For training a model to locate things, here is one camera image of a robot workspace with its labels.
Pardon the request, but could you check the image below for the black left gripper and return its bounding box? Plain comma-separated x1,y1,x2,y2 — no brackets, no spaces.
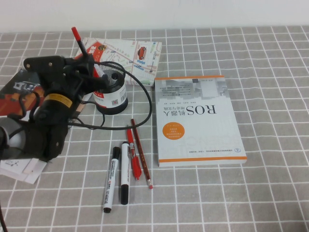
23,53,109,97

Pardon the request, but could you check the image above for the slim black red-capped pen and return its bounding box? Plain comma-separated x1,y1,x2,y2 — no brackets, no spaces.
71,26,101,77

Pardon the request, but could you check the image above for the black mesh pen holder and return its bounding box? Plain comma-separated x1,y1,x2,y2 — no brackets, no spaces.
93,61,129,116

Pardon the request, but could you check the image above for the red gel pen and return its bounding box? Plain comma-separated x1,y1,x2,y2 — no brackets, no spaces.
126,124,142,181

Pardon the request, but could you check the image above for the brown cover brochure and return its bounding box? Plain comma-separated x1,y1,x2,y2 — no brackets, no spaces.
71,93,94,119

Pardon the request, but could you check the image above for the map cover book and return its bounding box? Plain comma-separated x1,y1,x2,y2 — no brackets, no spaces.
73,38,162,87

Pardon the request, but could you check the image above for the dark red pencil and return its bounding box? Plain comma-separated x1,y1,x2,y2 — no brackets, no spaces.
130,118,154,189

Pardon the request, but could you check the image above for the white marker black cap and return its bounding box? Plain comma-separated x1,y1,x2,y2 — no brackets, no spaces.
120,141,131,205

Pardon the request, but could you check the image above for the white marker printed label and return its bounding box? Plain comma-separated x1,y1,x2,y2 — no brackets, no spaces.
103,146,121,214

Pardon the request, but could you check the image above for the white paper booklet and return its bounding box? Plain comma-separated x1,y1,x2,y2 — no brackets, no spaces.
0,158,48,185

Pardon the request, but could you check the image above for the white orange ROS book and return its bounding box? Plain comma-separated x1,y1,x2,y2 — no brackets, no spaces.
154,75,248,168

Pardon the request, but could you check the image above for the grey checked tablecloth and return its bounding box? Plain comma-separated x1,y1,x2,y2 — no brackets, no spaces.
0,25,309,232

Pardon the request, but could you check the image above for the thin black cable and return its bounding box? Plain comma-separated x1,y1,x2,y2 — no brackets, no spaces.
65,61,153,131

